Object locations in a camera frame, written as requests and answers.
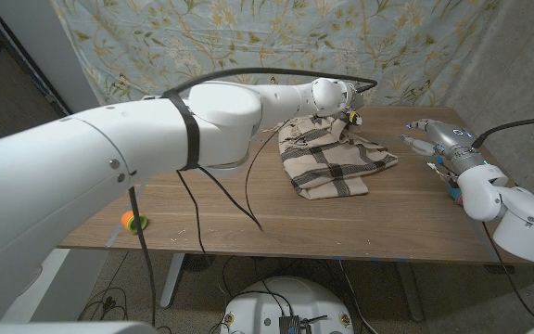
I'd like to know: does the orange and green cup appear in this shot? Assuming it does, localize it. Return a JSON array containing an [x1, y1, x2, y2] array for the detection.
[[121, 210, 149, 236]]

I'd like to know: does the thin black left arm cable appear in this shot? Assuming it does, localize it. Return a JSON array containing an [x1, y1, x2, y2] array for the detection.
[[127, 119, 291, 326]]

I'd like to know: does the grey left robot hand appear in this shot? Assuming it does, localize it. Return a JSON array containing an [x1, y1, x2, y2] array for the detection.
[[340, 81, 366, 115]]

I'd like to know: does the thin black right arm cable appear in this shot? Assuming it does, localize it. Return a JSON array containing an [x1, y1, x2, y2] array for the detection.
[[481, 221, 534, 325]]

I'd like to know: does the black floor cable bundle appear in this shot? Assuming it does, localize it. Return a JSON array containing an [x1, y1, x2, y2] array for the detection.
[[79, 287, 129, 322]]

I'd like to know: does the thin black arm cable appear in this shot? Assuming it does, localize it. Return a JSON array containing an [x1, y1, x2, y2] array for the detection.
[[127, 119, 291, 326], [481, 221, 534, 325]]

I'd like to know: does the grey table leg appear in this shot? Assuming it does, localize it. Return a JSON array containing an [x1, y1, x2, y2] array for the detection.
[[396, 262, 426, 324]]

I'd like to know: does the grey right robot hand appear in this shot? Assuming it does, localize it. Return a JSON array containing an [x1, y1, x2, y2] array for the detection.
[[400, 118, 489, 176]]

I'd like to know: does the dark round floor object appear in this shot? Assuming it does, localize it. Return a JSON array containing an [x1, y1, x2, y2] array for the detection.
[[183, 253, 217, 273]]

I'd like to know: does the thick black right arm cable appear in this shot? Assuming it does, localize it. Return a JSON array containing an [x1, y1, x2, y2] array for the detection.
[[470, 115, 534, 150]]

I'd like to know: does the grey floor cable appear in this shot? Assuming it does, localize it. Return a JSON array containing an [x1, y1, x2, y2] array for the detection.
[[337, 258, 379, 334]]

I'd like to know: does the white table leg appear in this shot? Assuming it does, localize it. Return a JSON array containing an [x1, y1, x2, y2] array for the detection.
[[159, 252, 187, 310]]

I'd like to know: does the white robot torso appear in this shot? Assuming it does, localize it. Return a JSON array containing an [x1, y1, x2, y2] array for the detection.
[[220, 276, 355, 334]]

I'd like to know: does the beige plaid scarf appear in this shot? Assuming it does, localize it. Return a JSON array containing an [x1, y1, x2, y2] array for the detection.
[[276, 113, 400, 201]]

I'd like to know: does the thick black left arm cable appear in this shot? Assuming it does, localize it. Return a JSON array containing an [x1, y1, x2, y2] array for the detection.
[[172, 67, 379, 96]]

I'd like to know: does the floral printed backdrop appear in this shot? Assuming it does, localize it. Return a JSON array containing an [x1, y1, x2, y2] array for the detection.
[[48, 0, 502, 110]]

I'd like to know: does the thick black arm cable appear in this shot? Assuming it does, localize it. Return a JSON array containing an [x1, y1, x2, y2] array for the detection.
[[172, 67, 379, 96], [470, 115, 534, 150]]

